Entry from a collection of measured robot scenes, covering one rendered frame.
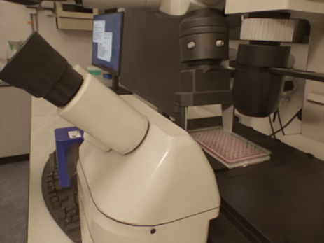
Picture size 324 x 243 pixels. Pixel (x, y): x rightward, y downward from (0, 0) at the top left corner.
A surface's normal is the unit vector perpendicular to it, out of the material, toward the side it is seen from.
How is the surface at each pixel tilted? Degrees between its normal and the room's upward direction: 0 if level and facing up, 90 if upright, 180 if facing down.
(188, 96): 82
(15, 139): 90
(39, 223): 0
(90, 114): 100
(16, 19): 90
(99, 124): 105
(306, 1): 90
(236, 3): 90
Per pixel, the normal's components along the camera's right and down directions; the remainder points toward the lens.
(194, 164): 0.43, 0.08
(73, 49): 0.44, 0.29
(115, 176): -0.66, -0.55
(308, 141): -0.90, 0.09
